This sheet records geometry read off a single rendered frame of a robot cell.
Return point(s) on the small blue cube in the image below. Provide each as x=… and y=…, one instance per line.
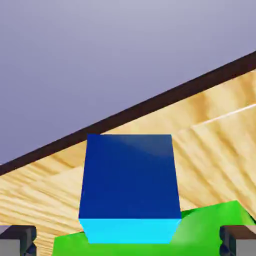
x=129, y=186

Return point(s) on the small green cube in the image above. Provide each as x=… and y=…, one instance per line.
x=204, y=230

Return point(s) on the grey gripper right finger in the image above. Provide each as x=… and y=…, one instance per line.
x=240, y=242

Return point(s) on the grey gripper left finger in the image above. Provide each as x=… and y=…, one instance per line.
x=16, y=241

